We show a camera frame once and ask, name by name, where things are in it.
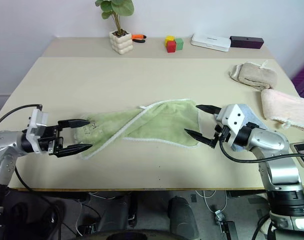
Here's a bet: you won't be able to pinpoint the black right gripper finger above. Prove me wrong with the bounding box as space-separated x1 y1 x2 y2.
183 128 217 149
195 104 222 116

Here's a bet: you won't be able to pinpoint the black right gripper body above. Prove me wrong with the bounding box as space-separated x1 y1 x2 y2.
210 124 233 149

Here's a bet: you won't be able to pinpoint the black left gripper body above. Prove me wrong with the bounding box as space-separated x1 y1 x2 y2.
38 123 66 156

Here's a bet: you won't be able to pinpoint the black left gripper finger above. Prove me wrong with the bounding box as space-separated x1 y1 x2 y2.
52 143 93 159
57 119 91 130

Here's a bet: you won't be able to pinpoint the green fluffy towel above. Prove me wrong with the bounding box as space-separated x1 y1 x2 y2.
72 98 202 161

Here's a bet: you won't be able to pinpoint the beige folded towel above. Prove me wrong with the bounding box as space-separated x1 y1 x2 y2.
227 59 278 91

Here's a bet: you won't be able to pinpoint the pink folded towel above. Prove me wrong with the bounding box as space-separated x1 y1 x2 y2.
260 88 304 132

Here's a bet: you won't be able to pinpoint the light blue cloth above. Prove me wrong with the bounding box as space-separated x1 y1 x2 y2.
230 103 268 152

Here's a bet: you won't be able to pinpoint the white flat box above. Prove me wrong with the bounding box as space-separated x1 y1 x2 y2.
190 32 232 53

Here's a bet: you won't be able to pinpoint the green wooden block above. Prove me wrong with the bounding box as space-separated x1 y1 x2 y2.
174 37 185 52

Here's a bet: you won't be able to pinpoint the red wooden block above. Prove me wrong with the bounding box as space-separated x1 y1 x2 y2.
166 40 178 54

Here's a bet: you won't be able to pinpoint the dark purple long box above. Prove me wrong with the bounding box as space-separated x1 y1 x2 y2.
229 35 265 50

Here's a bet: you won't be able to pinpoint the small metal caster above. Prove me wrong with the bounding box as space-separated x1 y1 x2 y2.
213 209 226 226

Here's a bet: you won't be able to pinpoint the dark rounded upright shape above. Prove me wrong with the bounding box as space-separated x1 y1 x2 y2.
167 195 201 240

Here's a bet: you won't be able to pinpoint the white framed smartphone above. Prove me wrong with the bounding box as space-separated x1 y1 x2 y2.
290 140 304 169

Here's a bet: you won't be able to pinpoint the white bubble plant pot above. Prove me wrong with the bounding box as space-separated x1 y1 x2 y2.
109 29 134 56

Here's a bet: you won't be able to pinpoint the purple ribbed object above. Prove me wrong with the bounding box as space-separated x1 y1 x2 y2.
291 59 304 99

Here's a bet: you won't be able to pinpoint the orange black pliers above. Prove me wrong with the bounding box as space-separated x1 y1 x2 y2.
131 33 148 44

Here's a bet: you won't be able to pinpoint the green leafy plant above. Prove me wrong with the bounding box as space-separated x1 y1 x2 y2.
94 0 136 36

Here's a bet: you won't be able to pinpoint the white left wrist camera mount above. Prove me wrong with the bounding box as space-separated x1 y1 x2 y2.
25 104 49 154

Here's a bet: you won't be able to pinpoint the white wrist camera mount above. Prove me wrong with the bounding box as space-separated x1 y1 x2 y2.
215 103 251 147
25 104 49 154

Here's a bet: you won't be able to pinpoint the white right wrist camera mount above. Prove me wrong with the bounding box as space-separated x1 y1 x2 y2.
215 103 251 147

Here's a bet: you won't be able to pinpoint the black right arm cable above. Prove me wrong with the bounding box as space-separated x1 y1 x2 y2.
217 129 304 165

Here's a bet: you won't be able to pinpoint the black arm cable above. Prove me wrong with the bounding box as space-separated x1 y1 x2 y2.
0 103 62 236
217 129 304 165

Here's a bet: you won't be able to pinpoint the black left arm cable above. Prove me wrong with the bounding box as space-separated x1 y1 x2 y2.
0 103 62 236

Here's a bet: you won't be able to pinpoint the white thin cable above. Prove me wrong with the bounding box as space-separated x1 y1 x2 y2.
193 189 229 214

